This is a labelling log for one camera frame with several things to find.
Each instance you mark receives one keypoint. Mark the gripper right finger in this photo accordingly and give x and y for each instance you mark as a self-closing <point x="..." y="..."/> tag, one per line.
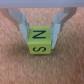
<point x="58" y="24"/>

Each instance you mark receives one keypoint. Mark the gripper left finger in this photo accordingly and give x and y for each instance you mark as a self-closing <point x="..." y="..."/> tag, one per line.
<point x="20" y="22"/>

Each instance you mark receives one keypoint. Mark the yellow block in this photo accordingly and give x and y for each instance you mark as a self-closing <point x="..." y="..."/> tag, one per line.
<point x="39" y="40"/>

